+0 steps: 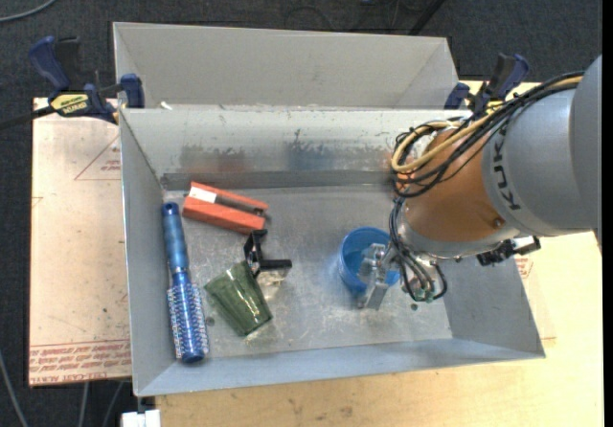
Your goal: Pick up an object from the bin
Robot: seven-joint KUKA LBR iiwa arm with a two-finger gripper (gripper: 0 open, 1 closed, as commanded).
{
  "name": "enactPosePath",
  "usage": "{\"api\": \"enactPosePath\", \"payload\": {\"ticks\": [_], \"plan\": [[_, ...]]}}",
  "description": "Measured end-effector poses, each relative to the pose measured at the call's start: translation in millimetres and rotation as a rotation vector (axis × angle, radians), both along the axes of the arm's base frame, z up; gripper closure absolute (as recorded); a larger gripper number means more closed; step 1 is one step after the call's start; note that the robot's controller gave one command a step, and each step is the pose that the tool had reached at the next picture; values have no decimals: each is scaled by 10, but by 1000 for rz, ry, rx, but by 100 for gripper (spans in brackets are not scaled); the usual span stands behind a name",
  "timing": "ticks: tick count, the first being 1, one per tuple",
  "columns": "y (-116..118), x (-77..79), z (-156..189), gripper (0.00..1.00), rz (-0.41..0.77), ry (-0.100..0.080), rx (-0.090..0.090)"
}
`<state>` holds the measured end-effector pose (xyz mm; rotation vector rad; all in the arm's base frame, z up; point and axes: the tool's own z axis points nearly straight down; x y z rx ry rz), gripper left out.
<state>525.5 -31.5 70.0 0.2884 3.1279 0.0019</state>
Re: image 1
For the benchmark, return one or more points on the blue round hairbrush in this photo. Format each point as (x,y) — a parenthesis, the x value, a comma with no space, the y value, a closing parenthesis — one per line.
(184,300)

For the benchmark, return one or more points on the grey metal bin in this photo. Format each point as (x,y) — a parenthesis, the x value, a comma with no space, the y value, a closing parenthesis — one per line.
(316,224)

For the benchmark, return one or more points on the blue plastic cup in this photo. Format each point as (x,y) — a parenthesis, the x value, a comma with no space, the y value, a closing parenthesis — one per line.
(352,262)

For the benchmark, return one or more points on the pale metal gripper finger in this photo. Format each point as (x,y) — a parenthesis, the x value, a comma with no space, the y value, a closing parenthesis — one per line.
(378,296)
(373,264)

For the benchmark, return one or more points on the red-brown flat block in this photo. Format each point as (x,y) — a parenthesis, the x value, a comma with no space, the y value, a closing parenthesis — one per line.
(220,219)

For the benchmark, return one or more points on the brown cardboard board, red print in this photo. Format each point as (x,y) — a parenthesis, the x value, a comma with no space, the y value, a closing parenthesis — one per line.
(76,243)

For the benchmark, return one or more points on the black cylinder on white bracket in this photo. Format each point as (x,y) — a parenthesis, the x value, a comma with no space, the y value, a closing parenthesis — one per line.
(503,253)

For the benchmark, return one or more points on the black metal clip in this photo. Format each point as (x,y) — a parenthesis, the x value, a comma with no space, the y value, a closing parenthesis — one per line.
(258,253)

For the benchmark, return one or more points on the green clear plastic cup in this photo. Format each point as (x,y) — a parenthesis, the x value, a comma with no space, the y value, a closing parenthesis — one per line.
(239,300)

